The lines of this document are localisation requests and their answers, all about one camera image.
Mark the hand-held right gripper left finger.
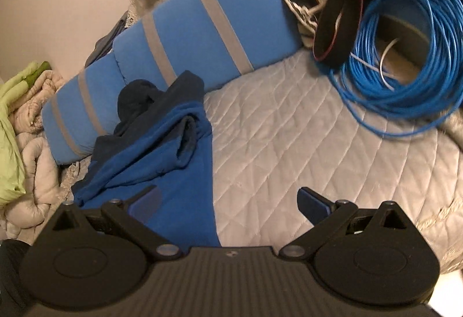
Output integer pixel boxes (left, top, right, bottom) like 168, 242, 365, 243
52, 184, 182, 261

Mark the blue cable coil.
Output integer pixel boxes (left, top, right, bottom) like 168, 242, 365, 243
327, 0, 463, 139

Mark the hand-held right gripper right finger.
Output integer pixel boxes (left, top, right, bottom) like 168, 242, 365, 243
281, 187, 412, 261

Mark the green blanket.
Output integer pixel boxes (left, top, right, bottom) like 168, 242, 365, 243
0, 60, 52, 206

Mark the grey striped cloth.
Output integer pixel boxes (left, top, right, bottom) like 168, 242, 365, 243
280, 0, 327, 49

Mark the beige quilted comforter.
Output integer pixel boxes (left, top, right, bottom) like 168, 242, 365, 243
0, 69, 75, 242

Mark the black bag with red trim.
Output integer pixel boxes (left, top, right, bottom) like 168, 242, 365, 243
295, 0, 396, 69

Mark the blue fleece hooded jacket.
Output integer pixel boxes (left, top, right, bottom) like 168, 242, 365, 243
71, 70, 222, 250

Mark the small blue grey-striped pillow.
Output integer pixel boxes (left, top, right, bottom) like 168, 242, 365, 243
41, 56, 126, 166

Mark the brown cardboard box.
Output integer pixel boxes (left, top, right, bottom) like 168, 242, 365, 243
375, 12, 432, 87

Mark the large blue grey-striped pillow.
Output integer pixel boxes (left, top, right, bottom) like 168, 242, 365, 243
112, 0, 303, 92

